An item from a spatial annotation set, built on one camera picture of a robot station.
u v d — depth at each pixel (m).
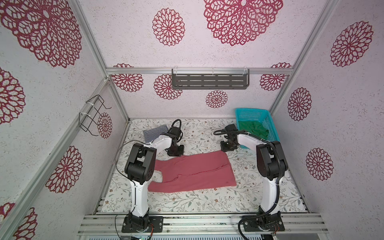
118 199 0.82
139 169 0.54
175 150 0.86
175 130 0.82
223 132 0.87
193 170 0.95
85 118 0.73
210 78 0.94
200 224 0.75
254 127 1.09
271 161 0.55
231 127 0.85
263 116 1.15
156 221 0.75
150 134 1.09
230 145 0.89
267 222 0.65
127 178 0.55
